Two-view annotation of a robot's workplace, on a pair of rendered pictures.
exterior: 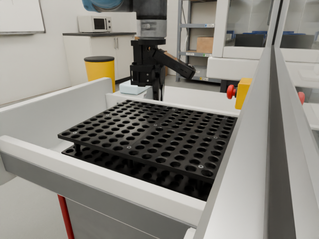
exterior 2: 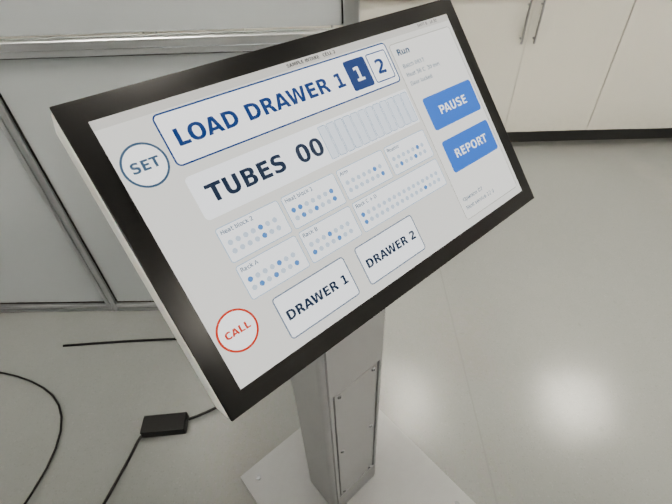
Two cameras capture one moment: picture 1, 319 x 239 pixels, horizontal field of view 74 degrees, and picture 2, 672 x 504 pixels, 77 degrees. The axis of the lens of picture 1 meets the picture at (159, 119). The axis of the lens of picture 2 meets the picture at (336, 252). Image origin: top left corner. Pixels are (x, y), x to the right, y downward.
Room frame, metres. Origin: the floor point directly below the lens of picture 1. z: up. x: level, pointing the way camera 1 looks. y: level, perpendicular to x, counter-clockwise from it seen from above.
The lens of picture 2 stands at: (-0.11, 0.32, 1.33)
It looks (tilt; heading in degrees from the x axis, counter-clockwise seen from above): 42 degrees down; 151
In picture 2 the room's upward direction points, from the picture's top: 3 degrees counter-clockwise
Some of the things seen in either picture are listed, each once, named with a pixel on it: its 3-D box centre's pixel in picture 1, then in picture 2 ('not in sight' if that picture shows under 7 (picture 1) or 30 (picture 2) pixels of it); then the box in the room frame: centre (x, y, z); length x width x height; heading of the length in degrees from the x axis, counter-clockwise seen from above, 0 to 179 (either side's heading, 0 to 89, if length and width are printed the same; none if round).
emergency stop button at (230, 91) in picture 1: (232, 92); not in sight; (0.56, -0.20, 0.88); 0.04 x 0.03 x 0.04; 154
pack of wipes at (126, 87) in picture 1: (136, 86); not in sight; (0.99, 0.11, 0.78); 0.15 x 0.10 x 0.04; 157
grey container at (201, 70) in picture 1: (200, 70); not in sight; (4.32, -0.82, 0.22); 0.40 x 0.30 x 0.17; 59
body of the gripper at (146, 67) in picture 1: (149, 63); not in sight; (0.58, 0.03, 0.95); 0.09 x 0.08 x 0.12; 79
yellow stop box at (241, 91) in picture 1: (245, 93); not in sight; (0.55, -0.23, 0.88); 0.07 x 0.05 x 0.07; 154
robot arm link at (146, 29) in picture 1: (151, 30); not in sight; (0.57, 0.02, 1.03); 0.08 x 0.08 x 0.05
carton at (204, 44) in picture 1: (209, 45); not in sight; (4.25, -0.95, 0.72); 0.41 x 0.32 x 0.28; 59
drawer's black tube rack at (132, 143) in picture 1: (155, 142); not in sight; (0.30, 0.01, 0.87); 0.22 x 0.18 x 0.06; 64
